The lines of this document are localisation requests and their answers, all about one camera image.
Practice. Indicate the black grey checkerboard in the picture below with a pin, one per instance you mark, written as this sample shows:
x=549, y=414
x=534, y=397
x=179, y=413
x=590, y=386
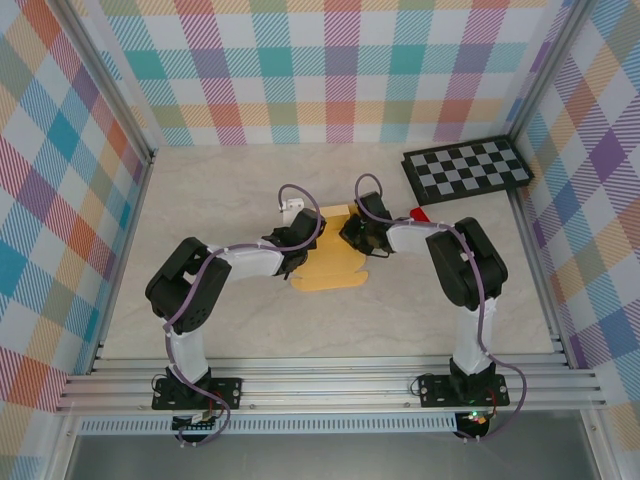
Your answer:
x=470, y=167

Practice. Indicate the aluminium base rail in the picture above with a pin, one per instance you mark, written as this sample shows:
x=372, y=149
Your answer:
x=325, y=387

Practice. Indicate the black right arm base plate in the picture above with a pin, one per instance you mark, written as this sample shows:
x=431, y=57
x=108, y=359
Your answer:
x=435, y=390

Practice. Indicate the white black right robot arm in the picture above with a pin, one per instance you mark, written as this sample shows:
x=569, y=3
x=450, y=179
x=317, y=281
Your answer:
x=470, y=345

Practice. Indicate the yellow paper box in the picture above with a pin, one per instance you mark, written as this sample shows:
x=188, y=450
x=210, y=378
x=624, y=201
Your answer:
x=330, y=272

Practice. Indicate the aluminium frame post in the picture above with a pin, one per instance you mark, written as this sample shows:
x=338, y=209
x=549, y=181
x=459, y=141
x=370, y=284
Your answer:
x=545, y=75
x=107, y=85

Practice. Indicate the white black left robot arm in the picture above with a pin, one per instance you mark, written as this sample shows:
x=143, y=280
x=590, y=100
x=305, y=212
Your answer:
x=245, y=260

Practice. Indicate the red block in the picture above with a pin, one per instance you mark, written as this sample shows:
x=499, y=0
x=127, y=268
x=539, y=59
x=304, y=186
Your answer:
x=421, y=215

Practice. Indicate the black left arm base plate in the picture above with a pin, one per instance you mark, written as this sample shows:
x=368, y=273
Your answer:
x=225, y=392

